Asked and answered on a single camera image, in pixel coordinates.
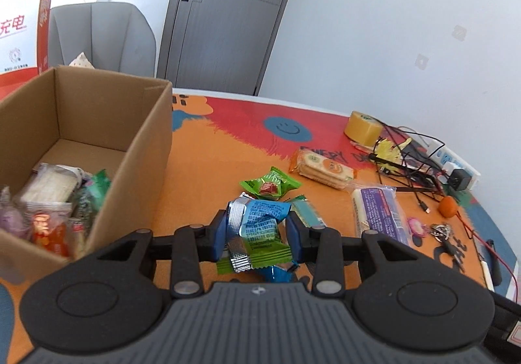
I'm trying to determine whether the blue snack packet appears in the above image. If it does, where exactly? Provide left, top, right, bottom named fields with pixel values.
left=225, top=195, right=294, bottom=268

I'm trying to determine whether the teal snack packet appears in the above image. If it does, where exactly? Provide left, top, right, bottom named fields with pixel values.
left=290, top=195, right=327, bottom=229

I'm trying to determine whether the dotted beige cushion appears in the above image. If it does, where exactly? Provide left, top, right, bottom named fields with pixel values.
left=68, top=51, right=97, bottom=70

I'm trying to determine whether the black metal stand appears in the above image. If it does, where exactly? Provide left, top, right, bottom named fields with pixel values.
left=367, top=151, right=449, bottom=196

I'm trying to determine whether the small green and white packet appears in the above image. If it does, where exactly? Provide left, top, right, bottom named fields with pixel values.
left=216, top=240, right=294, bottom=276

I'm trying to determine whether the clear purple snack packet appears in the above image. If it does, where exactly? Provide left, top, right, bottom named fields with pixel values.
left=0, top=186, right=33, bottom=243

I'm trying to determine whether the brown cardboard box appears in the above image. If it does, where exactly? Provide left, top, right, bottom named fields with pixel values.
left=0, top=65, right=174, bottom=280

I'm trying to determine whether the bunch of keys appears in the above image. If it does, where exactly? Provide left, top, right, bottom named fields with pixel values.
left=429, top=222, right=465, bottom=268

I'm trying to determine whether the red cable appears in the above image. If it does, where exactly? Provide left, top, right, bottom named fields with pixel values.
left=453, top=207, right=520, bottom=301

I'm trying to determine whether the black charger adapter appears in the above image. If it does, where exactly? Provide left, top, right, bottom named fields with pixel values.
left=447, top=169, right=471, bottom=191

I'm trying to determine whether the small clear biscuit packet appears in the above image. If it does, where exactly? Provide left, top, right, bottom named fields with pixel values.
left=67, top=217, right=92, bottom=259

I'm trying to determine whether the pink candy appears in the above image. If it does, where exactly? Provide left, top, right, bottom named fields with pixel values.
left=406, top=216, right=428, bottom=245

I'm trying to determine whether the yellow tape roll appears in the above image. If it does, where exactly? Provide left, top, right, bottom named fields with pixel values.
left=344, top=110, right=384, bottom=147

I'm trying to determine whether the red white banner stand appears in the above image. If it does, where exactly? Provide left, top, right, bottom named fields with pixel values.
left=0, top=0, right=60, bottom=101

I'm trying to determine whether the orange cracker packet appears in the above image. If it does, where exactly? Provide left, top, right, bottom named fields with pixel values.
left=289, top=148, right=358, bottom=190

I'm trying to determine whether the clear white bread packet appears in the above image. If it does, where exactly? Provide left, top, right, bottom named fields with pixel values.
left=20, top=163, right=83, bottom=205

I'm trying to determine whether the white power strip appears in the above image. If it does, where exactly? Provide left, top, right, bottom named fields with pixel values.
left=422, top=142, right=481, bottom=191

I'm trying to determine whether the white handled knife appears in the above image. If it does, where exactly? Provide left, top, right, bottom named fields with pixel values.
left=474, top=240, right=496, bottom=292

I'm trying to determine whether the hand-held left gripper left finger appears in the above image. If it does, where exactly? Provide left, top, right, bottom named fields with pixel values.
left=81, top=209, right=229, bottom=300

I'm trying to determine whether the grey door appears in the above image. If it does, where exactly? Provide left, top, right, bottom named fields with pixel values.
left=157, top=0, right=308, bottom=96

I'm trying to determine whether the black handled tool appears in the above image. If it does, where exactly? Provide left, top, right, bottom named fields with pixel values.
left=486, top=239, right=504, bottom=288

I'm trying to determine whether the dark green snack packet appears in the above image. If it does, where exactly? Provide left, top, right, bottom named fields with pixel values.
left=73, top=169, right=112, bottom=223

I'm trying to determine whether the grey upholstered chair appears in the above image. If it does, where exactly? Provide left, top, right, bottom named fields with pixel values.
left=48, top=2, right=158, bottom=78

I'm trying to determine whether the small orange snack packet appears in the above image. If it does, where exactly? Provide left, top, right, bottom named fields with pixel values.
left=41, top=228, right=72, bottom=259

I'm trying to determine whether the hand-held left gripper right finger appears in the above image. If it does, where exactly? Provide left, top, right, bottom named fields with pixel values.
left=287, top=213, right=432, bottom=299

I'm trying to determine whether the orange tangerine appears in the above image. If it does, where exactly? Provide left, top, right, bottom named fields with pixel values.
left=438, top=195, right=459, bottom=218

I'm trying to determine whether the green snack packet red picture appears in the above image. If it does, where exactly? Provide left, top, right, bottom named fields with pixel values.
left=239, top=166, right=303, bottom=202

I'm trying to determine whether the black charging cable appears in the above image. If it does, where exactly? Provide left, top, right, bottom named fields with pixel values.
left=372, top=119, right=447, bottom=215

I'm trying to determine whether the purple and white snack packet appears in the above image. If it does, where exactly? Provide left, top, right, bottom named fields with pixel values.
left=352, top=186, right=410, bottom=245

